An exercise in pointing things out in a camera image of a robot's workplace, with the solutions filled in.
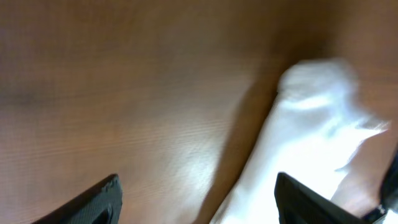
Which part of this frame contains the white printed t-shirt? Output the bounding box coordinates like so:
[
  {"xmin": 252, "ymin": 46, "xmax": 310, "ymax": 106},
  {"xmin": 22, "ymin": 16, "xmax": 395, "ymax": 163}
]
[{"xmin": 211, "ymin": 59, "xmax": 389, "ymax": 223}]

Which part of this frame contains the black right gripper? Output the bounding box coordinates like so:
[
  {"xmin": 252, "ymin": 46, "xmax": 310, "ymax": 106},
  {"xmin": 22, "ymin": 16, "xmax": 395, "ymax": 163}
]
[{"xmin": 362, "ymin": 150, "xmax": 397, "ymax": 223}]

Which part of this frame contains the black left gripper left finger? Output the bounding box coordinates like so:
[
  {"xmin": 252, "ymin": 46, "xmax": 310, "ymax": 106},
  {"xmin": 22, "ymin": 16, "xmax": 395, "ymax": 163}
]
[{"xmin": 34, "ymin": 174, "xmax": 123, "ymax": 224}]

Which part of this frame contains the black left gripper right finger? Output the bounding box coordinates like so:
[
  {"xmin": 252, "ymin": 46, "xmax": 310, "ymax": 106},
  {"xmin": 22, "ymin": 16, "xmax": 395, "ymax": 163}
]
[{"xmin": 274, "ymin": 172, "xmax": 367, "ymax": 224}]

